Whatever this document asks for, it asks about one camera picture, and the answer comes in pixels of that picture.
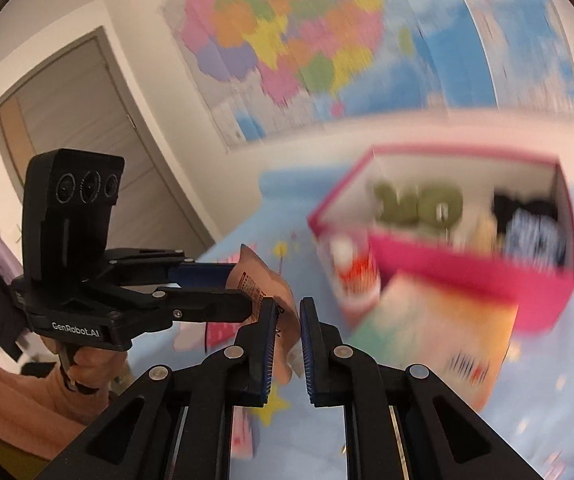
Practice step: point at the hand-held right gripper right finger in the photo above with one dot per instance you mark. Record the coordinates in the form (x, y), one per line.
(308, 360)

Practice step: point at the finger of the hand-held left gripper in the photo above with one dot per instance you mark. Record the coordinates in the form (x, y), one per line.
(207, 306)
(202, 274)

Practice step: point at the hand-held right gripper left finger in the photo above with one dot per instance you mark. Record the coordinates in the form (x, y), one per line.
(267, 360)

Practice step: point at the pale pink packet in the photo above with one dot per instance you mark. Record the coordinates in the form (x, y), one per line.
(267, 280)

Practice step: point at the pink cardboard box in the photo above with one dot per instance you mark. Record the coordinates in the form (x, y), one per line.
(442, 265)

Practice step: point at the person's left forearm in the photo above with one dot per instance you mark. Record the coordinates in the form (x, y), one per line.
(17, 400)

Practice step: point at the person's left hand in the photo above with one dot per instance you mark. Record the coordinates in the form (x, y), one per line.
(94, 365)

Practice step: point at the grey door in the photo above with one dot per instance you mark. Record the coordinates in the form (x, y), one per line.
(92, 110)

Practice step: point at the orange packet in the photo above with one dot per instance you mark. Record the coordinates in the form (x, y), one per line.
(442, 340)

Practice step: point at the green patterned cloth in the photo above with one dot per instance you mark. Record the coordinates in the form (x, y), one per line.
(417, 205)

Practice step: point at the beige cloth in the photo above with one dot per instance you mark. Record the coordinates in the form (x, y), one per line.
(482, 230)

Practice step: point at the printed blue bedsheet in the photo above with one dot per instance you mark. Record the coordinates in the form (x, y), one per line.
(542, 410)

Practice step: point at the black white striped cloth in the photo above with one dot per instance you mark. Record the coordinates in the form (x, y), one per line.
(537, 240)

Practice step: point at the colourful wall map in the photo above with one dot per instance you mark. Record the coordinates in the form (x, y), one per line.
(292, 35)

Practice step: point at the blue wall map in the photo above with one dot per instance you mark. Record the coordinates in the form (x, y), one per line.
(517, 35)

